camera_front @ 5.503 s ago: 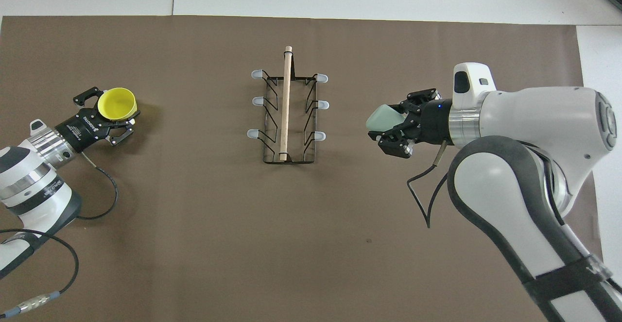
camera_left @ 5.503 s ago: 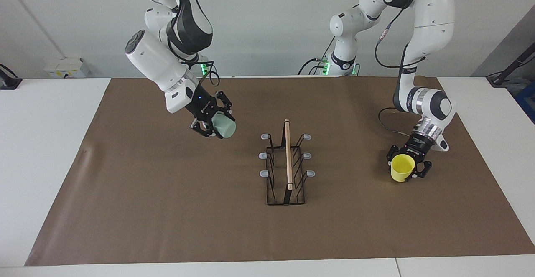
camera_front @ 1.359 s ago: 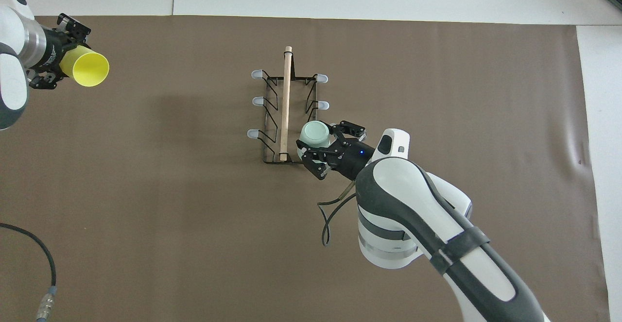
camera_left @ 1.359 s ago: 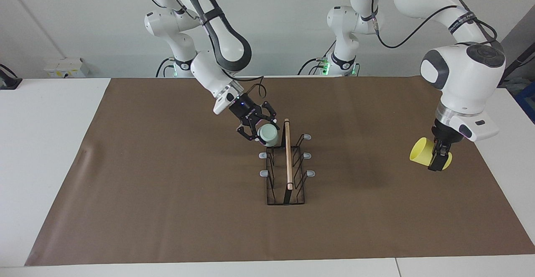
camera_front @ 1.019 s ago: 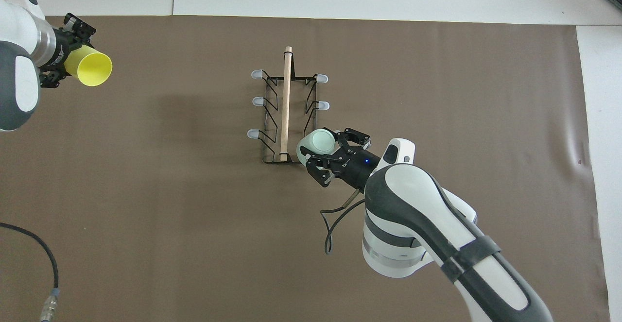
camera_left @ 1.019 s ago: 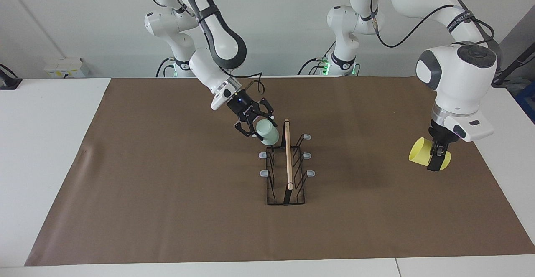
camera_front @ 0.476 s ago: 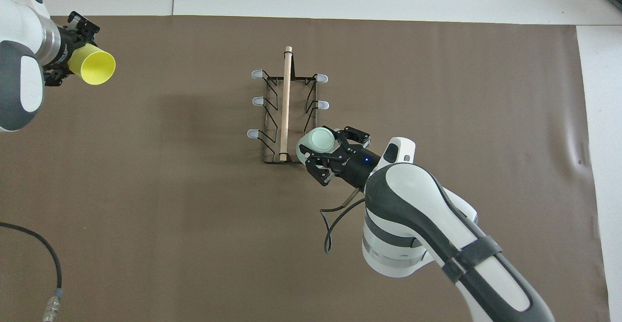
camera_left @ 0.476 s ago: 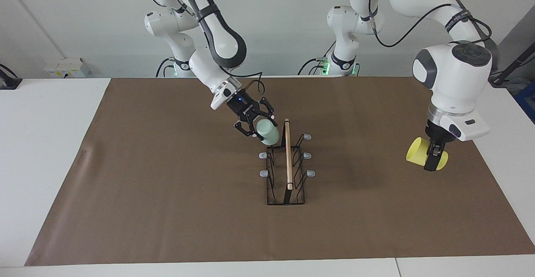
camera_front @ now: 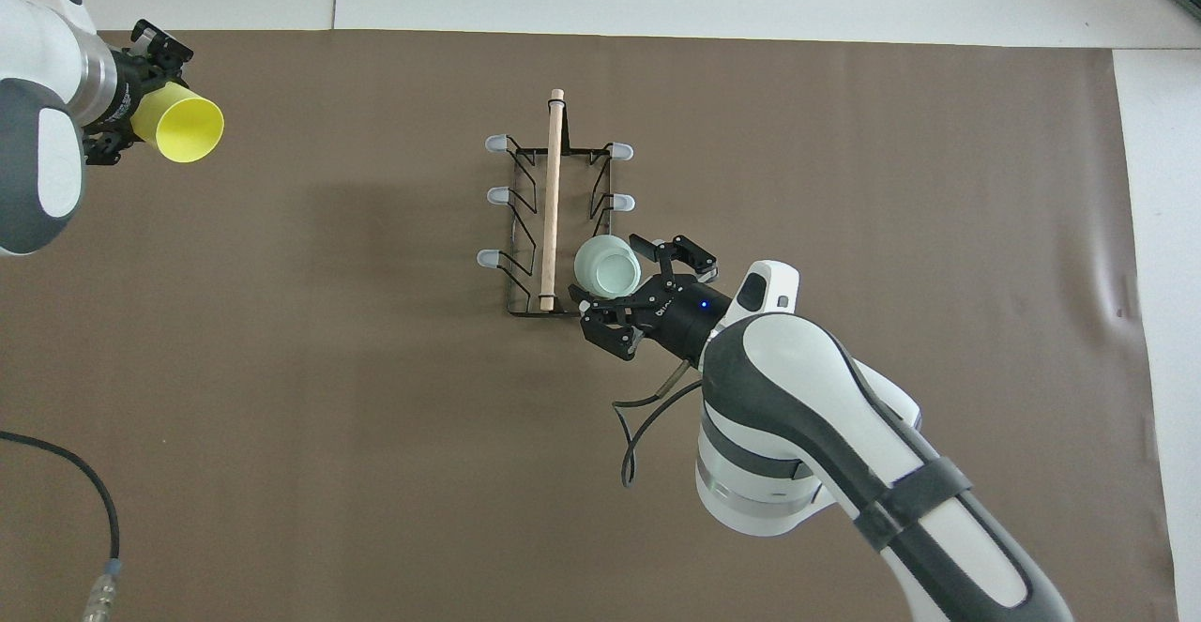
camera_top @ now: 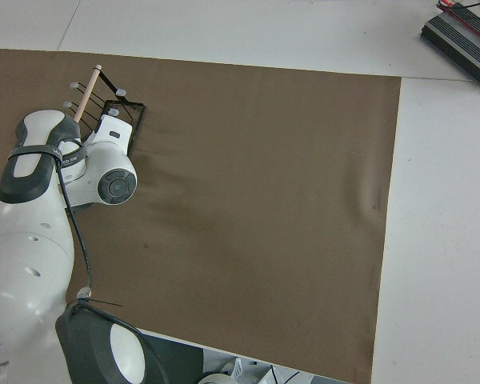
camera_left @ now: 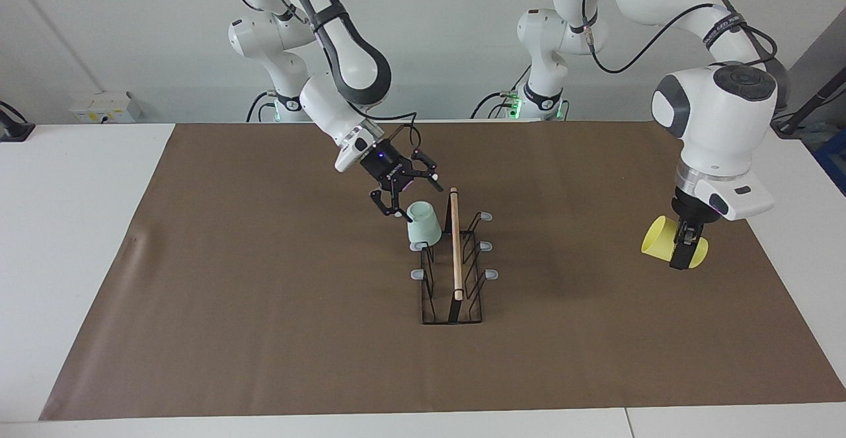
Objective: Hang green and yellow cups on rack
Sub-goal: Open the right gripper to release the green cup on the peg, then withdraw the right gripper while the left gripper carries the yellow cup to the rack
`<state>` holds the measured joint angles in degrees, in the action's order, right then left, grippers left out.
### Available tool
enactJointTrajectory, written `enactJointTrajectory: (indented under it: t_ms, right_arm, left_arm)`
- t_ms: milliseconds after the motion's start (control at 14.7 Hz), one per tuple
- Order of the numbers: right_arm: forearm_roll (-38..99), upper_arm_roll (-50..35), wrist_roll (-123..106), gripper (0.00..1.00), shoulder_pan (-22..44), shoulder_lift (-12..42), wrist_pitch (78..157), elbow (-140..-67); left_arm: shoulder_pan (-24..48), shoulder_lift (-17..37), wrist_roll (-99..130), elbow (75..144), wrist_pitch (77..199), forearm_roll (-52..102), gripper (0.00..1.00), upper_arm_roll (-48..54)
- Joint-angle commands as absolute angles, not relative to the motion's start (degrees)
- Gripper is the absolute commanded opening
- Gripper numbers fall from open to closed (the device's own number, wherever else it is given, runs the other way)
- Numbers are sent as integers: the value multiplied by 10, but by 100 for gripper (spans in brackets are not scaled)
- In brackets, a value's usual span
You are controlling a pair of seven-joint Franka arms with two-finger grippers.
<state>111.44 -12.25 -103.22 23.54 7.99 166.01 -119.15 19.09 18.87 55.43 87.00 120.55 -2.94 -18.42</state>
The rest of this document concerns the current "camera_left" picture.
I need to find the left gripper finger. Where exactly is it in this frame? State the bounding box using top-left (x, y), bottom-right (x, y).
top-left (669, 221), bottom-right (703, 272)

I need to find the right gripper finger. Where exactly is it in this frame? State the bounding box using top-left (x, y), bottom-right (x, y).
top-left (406, 149), bottom-right (445, 194)
top-left (369, 180), bottom-right (416, 219)

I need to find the yellow plastic cup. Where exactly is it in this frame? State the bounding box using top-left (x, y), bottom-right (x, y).
top-left (641, 215), bottom-right (709, 269)

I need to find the pale green plastic cup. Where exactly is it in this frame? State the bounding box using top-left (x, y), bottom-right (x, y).
top-left (406, 201), bottom-right (442, 250)

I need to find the blue crate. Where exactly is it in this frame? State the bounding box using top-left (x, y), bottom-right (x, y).
top-left (812, 128), bottom-right (846, 194)

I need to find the black stand pole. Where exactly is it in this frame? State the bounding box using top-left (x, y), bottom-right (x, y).
top-left (773, 65), bottom-right (846, 136)

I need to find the brown paper table mat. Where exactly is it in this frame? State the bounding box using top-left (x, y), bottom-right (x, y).
top-left (38, 120), bottom-right (846, 421)

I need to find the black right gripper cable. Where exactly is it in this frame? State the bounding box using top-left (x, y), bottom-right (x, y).
top-left (367, 113), bottom-right (424, 155)

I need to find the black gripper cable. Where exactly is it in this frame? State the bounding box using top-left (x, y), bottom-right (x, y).
top-left (367, 113), bottom-right (424, 155)
top-left (582, 2), bottom-right (781, 75)

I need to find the black wire cup rack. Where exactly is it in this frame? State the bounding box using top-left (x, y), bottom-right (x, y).
top-left (410, 187), bottom-right (500, 325)

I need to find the black left base cable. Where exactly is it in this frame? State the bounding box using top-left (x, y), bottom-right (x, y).
top-left (471, 58), bottom-right (533, 120)

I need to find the black base cable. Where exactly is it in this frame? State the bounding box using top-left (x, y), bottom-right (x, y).
top-left (471, 58), bottom-right (533, 120)
top-left (246, 91), bottom-right (275, 124)

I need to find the black right base cable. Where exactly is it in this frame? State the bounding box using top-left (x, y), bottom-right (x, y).
top-left (246, 91), bottom-right (275, 124)

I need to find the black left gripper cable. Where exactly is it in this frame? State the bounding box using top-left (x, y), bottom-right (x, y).
top-left (582, 2), bottom-right (781, 75)

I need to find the white wall socket box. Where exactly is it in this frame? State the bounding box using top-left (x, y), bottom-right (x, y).
top-left (69, 91), bottom-right (141, 124)

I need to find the black clamp mount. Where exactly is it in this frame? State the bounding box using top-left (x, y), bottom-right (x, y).
top-left (0, 101), bottom-right (35, 143)

